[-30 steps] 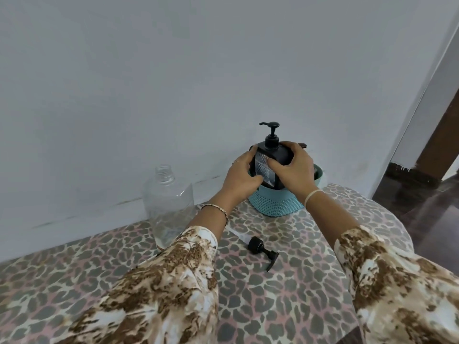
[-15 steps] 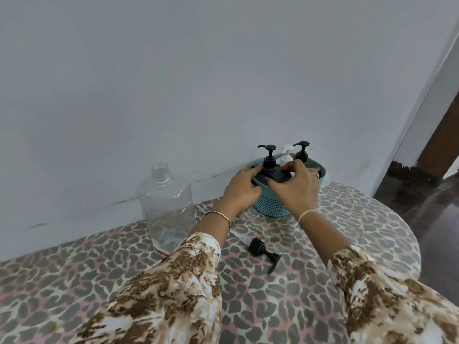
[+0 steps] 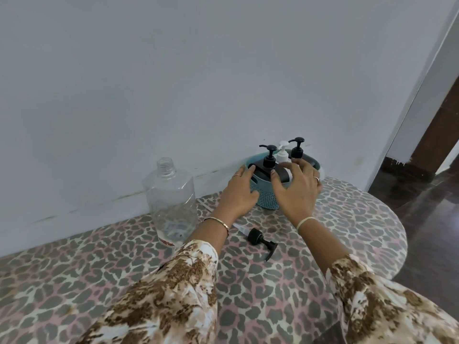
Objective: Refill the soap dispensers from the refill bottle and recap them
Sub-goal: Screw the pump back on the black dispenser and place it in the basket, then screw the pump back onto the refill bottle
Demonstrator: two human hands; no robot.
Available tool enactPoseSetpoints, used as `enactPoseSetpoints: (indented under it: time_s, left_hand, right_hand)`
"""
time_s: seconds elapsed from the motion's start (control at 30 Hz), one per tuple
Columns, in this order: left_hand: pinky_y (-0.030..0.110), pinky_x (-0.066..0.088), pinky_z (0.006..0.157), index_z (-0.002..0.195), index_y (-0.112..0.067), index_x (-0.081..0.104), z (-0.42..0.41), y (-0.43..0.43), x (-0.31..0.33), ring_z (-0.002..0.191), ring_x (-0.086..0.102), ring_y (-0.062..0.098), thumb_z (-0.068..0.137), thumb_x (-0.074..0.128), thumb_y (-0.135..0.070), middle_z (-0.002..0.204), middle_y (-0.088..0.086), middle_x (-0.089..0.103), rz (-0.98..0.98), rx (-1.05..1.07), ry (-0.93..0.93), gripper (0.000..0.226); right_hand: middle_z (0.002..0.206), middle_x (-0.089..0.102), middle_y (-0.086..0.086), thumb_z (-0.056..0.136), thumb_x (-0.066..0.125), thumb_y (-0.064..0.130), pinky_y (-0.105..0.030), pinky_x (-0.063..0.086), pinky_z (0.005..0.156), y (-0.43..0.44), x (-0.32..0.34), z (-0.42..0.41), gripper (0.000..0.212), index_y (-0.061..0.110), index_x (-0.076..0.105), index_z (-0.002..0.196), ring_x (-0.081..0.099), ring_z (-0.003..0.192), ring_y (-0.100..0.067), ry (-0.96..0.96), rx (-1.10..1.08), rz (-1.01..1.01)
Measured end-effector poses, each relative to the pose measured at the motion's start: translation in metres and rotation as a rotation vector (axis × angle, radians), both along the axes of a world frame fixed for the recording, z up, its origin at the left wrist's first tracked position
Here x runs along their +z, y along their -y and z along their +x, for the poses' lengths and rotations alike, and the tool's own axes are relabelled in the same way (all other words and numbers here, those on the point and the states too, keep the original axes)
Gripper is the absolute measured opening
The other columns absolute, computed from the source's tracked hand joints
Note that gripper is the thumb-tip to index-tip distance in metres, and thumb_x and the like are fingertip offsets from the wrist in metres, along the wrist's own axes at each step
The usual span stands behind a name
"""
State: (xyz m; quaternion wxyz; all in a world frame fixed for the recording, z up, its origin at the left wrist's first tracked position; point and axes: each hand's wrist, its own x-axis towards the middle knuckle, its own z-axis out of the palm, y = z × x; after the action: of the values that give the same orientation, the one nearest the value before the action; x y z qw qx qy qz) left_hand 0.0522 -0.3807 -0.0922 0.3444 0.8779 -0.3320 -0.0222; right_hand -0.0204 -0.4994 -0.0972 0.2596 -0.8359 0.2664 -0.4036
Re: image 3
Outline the person's left forearm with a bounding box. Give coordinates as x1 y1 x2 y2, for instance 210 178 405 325
74 216 231 344

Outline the white wrist band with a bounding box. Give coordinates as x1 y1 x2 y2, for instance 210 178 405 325
296 216 318 234

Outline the short black pump head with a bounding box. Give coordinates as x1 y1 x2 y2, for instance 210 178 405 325
258 144 279 171
288 136 306 160

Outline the brown wooden door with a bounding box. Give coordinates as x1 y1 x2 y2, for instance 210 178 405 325
410 75 459 177

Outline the tall clear plastic bottle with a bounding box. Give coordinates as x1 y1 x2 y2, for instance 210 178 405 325
142 157 199 250

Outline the person's left hand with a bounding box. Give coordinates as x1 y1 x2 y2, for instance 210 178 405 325
218 165 261 226

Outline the gold bracelet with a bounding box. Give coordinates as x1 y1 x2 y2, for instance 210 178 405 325
202 216 230 234

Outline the leopard print ironing board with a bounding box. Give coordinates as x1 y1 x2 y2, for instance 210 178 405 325
0 176 408 344

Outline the person's right hand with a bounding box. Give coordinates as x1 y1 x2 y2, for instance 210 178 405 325
271 158 323 230

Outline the teal plastic basket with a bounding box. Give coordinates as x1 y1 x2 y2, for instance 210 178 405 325
243 152 326 211

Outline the black pump with long tube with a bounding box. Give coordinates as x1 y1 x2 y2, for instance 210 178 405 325
198 199 279 262

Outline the person's right forearm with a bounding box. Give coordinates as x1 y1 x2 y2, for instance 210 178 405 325
296 218 459 344

